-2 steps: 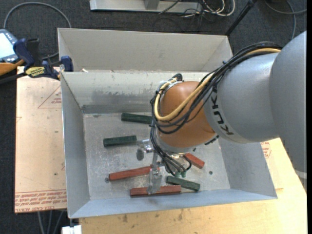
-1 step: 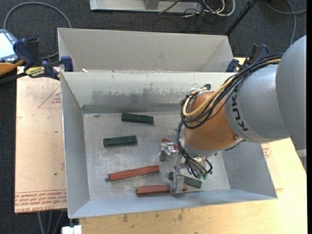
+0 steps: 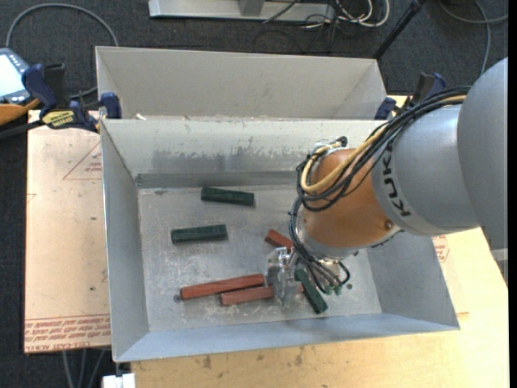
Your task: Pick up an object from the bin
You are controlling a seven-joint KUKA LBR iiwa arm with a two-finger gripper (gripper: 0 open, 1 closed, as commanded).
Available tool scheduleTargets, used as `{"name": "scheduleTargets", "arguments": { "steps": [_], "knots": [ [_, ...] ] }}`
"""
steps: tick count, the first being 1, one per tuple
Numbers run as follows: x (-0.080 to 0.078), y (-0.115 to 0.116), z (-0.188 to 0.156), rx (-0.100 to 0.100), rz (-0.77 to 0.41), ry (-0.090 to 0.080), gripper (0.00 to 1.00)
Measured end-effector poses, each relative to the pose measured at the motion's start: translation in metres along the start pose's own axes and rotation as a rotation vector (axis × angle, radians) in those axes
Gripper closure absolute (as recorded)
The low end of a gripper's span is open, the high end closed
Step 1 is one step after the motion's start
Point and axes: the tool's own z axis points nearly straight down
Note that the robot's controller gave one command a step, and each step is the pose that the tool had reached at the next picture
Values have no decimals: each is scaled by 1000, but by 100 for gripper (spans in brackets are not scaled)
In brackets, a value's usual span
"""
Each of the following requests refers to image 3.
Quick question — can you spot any dark green flat block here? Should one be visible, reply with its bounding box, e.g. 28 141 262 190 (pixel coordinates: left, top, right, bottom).
200 186 256 208
170 224 229 245
294 266 330 315

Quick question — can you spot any red-brown flat block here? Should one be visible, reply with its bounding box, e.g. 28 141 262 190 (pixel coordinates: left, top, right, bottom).
219 283 305 307
179 273 267 302
263 229 296 252

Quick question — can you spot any grey metal bin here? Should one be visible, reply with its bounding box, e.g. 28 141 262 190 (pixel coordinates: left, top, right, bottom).
95 45 461 363

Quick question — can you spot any brown cardboard board red print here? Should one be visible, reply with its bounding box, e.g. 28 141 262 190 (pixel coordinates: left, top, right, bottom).
23 109 472 355

